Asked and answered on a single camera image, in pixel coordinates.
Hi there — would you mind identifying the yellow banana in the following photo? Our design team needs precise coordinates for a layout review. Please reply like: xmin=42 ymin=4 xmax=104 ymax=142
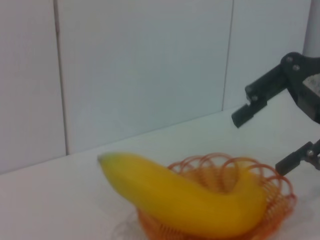
xmin=97 ymin=151 xmax=269 ymax=239

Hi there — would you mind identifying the orange woven plastic basket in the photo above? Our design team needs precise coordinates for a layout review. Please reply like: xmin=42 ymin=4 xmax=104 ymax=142
xmin=136 ymin=152 xmax=299 ymax=240

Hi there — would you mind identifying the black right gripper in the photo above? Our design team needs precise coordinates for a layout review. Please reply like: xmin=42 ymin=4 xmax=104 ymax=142
xmin=231 ymin=51 xmax=320 ymax=177

